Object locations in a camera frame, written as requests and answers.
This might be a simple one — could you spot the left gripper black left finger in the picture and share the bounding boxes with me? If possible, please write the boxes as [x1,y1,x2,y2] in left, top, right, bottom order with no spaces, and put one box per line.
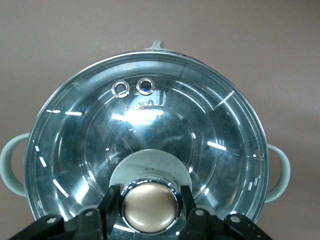
[9,186,122,240]

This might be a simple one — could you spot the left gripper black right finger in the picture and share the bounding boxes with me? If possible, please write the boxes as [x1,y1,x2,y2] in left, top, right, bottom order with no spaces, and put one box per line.
[179,185,272,240]

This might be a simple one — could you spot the glass lid with gold knob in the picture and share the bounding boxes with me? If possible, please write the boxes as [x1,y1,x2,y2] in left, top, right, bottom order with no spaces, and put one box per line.
[23,51,270,240]

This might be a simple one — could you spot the brown table mat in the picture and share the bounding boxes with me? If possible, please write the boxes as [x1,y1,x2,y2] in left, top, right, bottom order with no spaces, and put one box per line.
[0,0,320,240]

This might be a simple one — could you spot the steel pot pale green handles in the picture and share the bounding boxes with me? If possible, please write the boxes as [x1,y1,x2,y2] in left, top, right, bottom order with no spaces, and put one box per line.
[0,40,292,240]

